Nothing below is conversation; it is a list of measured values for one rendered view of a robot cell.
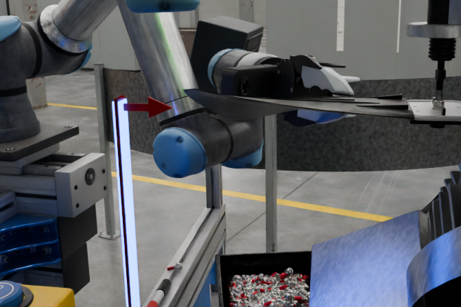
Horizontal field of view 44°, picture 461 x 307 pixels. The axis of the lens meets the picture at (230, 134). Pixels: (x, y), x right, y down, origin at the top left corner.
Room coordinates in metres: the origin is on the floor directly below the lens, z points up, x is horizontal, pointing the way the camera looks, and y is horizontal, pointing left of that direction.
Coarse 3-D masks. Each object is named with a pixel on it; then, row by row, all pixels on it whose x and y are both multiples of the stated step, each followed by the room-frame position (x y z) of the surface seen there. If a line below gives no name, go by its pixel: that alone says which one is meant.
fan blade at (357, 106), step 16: (192, 96) 0.58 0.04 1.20; (208, 96) 0.55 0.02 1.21; (224, 96) 0.53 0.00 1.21; (384, 96) 0.62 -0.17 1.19; (400, 96) 0.61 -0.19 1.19; (224, 112) 0.69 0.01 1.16; (240, 112) 0.70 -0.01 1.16; (256, 112) 0.70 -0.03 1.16; (272, 112) 0.71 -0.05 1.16; (336, 112) 0.54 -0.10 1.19; (352, 112) 0.54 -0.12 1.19; (368, 112) 0.54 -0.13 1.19; (384, 112) 0.54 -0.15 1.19; (400, 112) 0.54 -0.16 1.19
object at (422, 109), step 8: (416, 104) 0.61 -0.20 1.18; (424, 104) 0.61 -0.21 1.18; (432, 104) 0.61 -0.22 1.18; (448, 104) 0.60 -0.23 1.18; (456, 104) 0.60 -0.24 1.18; (416, 112) 0.56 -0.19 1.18; (424, 112) 0.56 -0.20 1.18; (432, 112) 0.56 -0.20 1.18; (440, 112) 0.56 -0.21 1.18; (448, 112) 0.56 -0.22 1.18; (456, 112) 0.56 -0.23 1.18; (424, 120) 0.54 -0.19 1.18; (432, 120) 0.54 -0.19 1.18; (440, 120) 0.54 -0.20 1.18; (448, 120) 0.54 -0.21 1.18; (456, 120) 0.53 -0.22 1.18
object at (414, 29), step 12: (456, 0) 0.55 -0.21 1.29; (456, 12) 0.55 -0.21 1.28; (408, 24) 0.59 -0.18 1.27; (420, 24) 0.57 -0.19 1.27; (432, 24) 0.57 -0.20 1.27; (444, 24) 0.56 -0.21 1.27; (456, 24) 0.55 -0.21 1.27; (420, 36) 0.56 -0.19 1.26; (432, 36) 0.55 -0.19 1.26; (444, 36) 0.55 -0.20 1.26; (456, 36) 0.55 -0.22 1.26
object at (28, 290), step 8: (24, 288) 0.42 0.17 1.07; (32, 288) 0.43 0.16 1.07; (40, 288) 0.43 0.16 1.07; (48, 288) 0.42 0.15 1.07; (56, 288) 0.42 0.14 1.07; (64, 288) 0.42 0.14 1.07; (24, 296) 0.41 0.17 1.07; (32, 296) 0.41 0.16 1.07; (40, 296) 0.41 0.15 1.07; (48, 296) 0.41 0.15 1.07; (56, 296) 0.41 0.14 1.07; (64, 296) 0.41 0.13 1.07; (72, 296) 0.42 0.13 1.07; (24, 304) 0.40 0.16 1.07; (32, 304) 0.40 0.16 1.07; (40, 304) 0.40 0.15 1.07; (48, 304) 0.40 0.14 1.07; (56, 304) 0.40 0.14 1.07; (64, 304) 0.41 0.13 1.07; (72, 304) 0.42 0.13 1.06
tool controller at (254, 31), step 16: (224, 16) 1.43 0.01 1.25; (208, 32) 1.21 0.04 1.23; (224, 32) 1.20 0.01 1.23; (240, 32) 1.20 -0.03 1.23; (256, 32) 1.32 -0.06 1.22; (192, 48) 1.22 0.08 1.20; (208, 48) 1.21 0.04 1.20; (224, 48) 1.20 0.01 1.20; (240, 48) 1.20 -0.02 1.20; (256, 48) 1.37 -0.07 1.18; (192, 64) 1.22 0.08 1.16; (208, 64) 1.21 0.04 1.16; (208, 80) 1.21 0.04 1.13; (208, 112) 1.21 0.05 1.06
